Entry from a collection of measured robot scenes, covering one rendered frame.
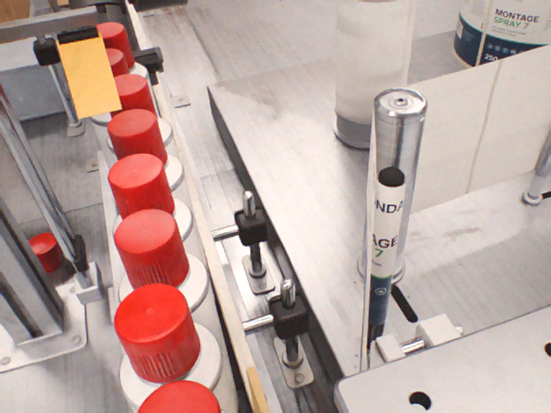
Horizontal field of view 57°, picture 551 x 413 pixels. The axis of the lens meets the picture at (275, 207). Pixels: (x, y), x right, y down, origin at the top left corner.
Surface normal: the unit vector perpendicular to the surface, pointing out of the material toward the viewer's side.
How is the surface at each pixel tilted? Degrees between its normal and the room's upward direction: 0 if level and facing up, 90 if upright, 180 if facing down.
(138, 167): 3
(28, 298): 90
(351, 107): 93
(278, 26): 0
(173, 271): 90
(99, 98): 49
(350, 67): 90
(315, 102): 0
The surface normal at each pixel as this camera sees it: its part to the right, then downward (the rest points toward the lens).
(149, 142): 0.78, 0.39
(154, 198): 0.60, 0.52
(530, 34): -0.36, 0.66
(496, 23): -0.76, 0.48
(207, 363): 0.61, -0.51
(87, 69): 0.19, 0.00
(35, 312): 0.32, 0.64
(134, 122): -0.11, -0.74
